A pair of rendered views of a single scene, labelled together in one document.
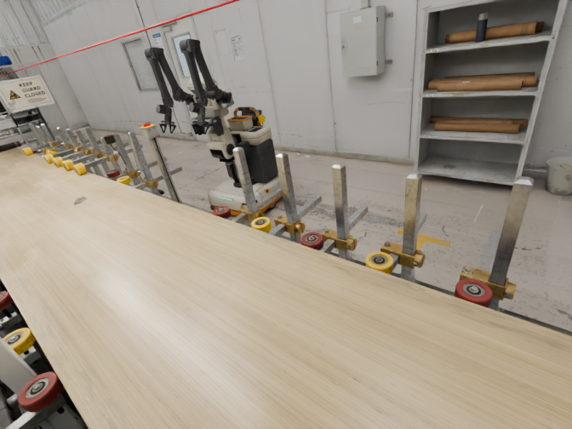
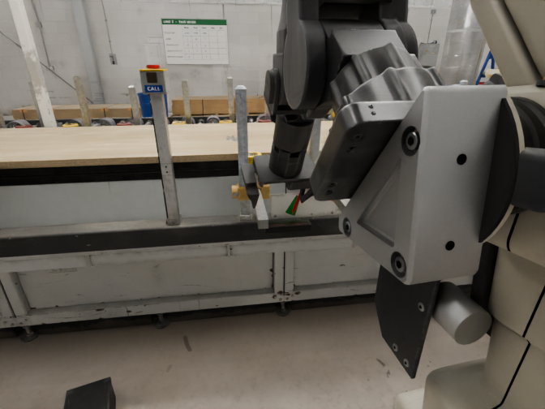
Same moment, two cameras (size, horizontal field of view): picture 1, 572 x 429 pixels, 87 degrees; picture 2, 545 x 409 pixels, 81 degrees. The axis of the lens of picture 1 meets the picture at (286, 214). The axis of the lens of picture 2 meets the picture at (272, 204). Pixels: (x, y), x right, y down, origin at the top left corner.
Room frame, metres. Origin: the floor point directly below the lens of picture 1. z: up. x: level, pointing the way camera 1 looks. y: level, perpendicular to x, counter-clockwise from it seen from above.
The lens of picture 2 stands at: (2.73, 0.09, 1.24)
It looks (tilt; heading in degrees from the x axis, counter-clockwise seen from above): 24 degrees down; 128
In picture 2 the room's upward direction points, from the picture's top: straight up
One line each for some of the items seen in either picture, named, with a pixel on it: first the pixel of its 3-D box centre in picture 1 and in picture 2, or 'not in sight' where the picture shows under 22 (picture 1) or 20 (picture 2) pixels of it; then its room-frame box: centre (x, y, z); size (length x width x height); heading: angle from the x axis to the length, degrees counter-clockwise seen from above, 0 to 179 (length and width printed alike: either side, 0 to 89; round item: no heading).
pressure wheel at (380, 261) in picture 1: (379, 272); not in sight; (0.69, -0.25, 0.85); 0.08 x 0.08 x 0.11
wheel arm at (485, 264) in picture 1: (483, 271); not in sight; (0.66, -0.57, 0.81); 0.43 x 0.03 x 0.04; 136
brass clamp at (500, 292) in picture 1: (486, 283); not in sight; (0.61, -0.55, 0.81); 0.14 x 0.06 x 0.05; 46
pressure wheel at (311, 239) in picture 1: (312, 249); not in sight; (0.87, -0.07, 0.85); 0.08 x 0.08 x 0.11
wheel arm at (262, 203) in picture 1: (254, 208); not in sight; (1.35, 0.15, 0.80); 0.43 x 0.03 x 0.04; 136
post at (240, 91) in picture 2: (145, 167); (242, 158); (1.98, 0.88, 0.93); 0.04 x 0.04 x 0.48; 46
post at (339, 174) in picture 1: (342, 223); not in sight; (0.94, -0.21, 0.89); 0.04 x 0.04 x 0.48; 46
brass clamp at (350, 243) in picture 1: (339, 240); not in sight; (0.96, -0.19, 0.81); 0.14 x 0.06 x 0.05; 46
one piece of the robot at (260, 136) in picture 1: (245, 151); not in sight; (3.05, 0.30, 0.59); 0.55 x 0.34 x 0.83; 51
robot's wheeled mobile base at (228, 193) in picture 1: (248, 191); not in sight; (2.98, 0.35, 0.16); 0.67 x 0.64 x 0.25; 141
